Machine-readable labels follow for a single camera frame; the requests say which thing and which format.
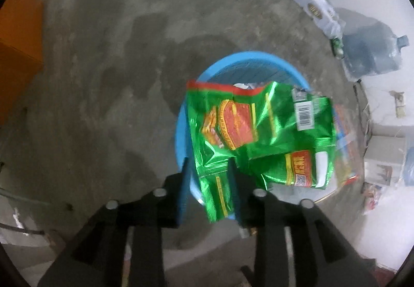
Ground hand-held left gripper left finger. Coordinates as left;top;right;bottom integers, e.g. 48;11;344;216
37;157;192;287

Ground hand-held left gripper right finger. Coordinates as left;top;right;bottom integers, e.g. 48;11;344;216
227;158;380;287

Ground green foil snack bag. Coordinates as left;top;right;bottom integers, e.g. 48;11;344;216
186;80;338;223

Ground blue plastic waste basket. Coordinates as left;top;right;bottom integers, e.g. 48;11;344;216
175;51;313;221

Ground clear red printed packet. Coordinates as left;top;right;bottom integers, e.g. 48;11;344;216
333;104;361;186

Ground printed plastic bags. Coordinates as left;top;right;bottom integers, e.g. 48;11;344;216
360;182;389;215

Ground white printed appliance box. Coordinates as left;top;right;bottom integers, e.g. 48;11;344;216
364;135;408;186

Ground wooden table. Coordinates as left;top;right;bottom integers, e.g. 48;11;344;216
0;0;44;126

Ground wall socket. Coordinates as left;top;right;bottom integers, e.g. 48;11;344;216
390;91;406;118

